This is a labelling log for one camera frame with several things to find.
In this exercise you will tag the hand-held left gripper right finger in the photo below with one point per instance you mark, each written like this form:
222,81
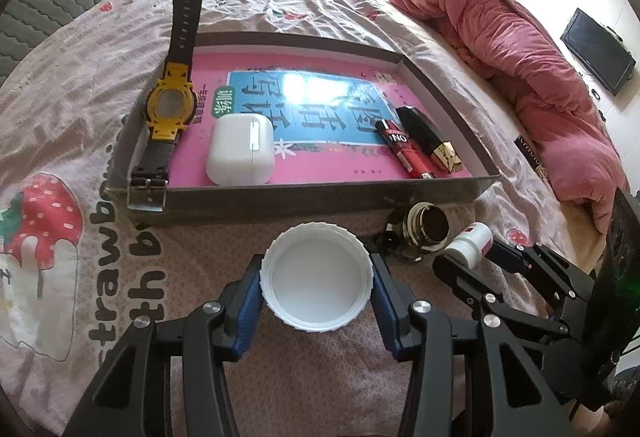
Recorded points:
385,312

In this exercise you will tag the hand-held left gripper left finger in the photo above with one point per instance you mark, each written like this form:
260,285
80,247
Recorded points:
247,307

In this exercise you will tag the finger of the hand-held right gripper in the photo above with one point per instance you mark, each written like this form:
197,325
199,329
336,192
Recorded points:
465,277
510,253

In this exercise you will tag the black and gold stick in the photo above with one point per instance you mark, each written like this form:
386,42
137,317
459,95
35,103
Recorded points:
531,156

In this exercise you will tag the metal threaded fitting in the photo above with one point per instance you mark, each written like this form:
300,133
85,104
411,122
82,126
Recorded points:
427,227

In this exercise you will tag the white plastic bottle cap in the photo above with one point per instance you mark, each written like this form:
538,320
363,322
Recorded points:
317,277

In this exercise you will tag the black television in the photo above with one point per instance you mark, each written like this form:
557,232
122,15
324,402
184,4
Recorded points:
597,49

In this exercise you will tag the pink quilt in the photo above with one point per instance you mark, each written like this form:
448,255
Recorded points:
525,67

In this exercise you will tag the brown cardboard box tray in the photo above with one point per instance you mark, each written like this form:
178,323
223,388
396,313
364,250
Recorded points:
280,202

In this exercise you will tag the small black clip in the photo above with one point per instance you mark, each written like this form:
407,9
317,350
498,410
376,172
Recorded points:
386,241

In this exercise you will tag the pink and blue book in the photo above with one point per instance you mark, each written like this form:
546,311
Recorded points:
325,117

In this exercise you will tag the yellow and black wristwatch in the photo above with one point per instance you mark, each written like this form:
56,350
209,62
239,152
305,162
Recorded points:
170,102

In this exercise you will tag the white pill bottle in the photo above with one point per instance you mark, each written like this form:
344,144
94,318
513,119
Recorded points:
470,242

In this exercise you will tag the strawberry printed bed sheet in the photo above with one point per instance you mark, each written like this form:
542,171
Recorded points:
65,127

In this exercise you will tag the white earbuds case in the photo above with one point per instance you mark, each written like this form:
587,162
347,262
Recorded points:
240,152

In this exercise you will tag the black and gold lipstick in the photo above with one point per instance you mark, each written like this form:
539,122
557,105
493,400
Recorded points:
425,132

